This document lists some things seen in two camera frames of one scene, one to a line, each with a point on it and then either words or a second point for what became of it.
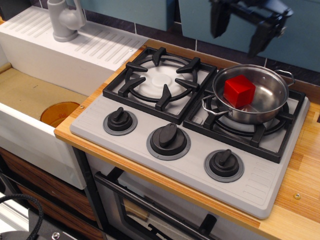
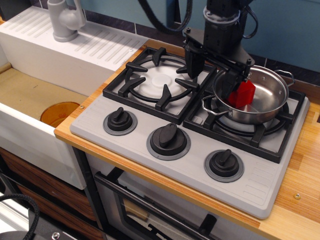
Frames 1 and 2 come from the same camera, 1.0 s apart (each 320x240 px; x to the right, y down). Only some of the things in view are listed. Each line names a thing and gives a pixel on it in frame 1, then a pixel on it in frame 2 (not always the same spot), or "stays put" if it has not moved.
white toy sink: [37, 70] stays put
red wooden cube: [239, 91] stays put
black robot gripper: [267, 12] → [222, 44]
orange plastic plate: [56, 113] stays put
